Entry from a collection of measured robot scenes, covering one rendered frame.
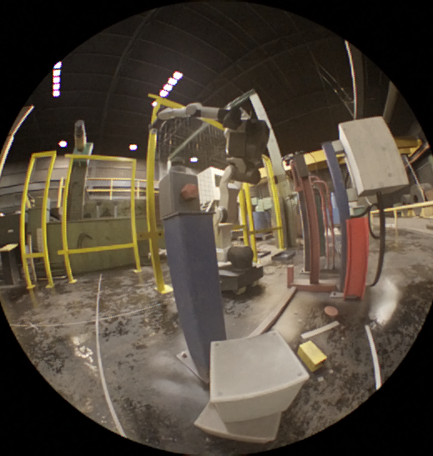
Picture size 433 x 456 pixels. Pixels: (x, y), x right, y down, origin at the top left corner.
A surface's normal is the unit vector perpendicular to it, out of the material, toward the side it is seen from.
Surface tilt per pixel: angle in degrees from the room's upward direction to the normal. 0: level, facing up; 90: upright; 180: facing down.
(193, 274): 90
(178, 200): 90
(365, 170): 90
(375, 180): 90
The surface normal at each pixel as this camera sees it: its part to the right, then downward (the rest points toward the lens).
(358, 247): -0.72, 0.07
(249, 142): -0.51, 0.22
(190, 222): 0.69, -0.09
